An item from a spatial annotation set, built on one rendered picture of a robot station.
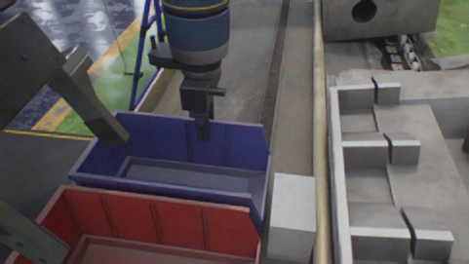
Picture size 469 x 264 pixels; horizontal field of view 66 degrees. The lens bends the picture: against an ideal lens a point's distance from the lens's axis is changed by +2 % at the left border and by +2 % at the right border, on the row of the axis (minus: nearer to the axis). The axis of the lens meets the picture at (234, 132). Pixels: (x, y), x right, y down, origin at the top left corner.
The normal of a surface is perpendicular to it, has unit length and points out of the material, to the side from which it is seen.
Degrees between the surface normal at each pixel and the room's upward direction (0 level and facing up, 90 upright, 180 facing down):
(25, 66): 65
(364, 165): 83
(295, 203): 0
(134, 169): 0
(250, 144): 88
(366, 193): 10
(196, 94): 90
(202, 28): 90
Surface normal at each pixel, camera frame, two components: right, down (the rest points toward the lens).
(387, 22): -0.17, 0.64
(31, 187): 0.00, -0.76
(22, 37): 0.90, -0.22
